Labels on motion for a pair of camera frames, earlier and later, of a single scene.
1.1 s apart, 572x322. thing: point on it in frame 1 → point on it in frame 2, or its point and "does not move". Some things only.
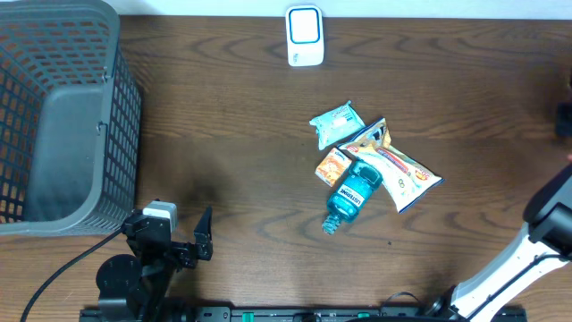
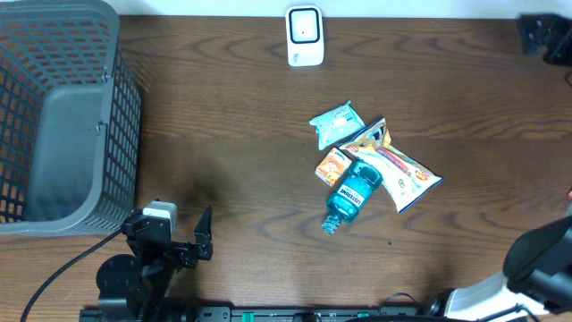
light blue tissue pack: [336, 124] does not move
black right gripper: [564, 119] → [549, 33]
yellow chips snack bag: [407, 180] does not move
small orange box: [333, 166] does not move
